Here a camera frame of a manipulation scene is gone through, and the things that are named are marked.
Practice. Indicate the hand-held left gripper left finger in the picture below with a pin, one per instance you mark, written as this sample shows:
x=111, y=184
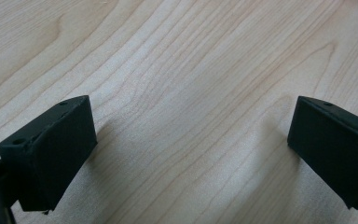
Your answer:
x=52, y=155

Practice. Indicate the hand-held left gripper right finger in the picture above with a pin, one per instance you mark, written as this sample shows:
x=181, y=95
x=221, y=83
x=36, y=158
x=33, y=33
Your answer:
x=332, y=149

